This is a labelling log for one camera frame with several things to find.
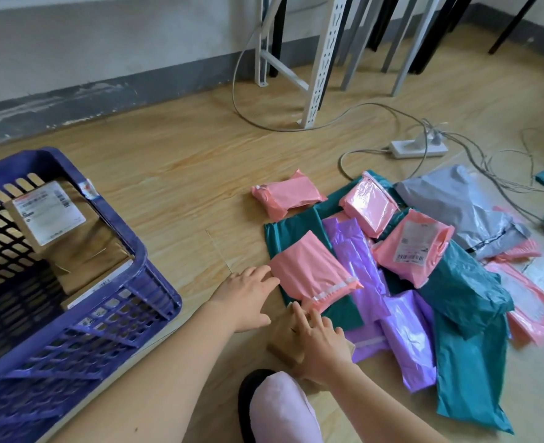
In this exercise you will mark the pink slipper with black sole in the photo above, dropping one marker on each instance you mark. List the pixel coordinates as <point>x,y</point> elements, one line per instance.
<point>279,410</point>

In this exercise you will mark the small folded pink mailer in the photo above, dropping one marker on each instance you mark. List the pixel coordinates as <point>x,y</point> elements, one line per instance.
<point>288,193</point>

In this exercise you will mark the blue plastic crate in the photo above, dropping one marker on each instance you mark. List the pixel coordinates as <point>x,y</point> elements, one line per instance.
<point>129,272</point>

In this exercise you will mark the grey table leg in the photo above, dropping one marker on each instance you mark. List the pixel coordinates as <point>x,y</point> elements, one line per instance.
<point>398,36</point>
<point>357,41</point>
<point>417,46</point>

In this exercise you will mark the black table leg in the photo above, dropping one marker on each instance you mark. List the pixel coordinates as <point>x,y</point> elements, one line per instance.
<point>279,36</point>
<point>514,25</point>
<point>438,32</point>

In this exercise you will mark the white power strip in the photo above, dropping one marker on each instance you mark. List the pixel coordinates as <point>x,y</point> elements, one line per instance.
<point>415,149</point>

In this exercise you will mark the white perforated metal rack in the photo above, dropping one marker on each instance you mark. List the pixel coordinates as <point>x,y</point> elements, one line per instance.
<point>325,59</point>

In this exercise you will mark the pink mailer with white label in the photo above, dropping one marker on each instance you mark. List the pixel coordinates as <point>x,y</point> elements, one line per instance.
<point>412,246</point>

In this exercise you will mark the large bulging teal mailer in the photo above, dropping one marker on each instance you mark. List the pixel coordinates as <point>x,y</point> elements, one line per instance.
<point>470,341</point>

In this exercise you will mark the grey mailer bag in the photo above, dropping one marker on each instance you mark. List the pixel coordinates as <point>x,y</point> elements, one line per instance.
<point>456,202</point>

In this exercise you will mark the white plug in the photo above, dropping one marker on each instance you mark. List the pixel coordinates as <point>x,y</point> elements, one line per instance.
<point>431,135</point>

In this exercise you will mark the small brown cardboard box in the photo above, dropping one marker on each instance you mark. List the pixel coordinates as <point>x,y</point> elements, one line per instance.
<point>283,339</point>

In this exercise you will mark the person's left forearm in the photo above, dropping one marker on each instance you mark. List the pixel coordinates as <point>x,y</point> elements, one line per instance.
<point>161,382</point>

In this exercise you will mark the flat brown cardboard parcel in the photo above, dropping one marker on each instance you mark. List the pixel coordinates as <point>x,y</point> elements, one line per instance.
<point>101,283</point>

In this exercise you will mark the large flat pink mailer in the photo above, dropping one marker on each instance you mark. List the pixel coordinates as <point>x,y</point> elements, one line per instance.
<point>532,304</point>

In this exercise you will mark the person's right hand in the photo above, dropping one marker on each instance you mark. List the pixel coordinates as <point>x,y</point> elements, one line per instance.
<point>322,350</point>

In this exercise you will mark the long purple mailer bag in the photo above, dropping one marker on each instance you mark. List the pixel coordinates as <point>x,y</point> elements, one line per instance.
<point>352,253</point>

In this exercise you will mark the cardboard box with white label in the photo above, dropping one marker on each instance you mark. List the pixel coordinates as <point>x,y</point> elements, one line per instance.
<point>80,239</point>

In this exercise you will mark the person's right fingers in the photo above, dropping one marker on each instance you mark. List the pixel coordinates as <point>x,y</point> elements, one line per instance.
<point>311,320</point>

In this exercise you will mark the bulging purple mailer bag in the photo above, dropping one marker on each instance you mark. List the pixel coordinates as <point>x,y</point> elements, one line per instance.
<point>410,336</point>

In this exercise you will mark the person's left hand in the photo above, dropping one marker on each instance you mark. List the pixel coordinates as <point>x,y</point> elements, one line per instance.
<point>244,302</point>

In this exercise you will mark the plain pink mailer bag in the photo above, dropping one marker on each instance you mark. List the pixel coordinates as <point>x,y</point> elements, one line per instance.
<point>308,267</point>

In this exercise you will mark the pink mailer with clear strip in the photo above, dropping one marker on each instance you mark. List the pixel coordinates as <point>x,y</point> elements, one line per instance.
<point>368,205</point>

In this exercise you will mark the person's right forearm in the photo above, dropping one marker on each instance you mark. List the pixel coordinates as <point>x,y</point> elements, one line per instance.
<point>382,410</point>

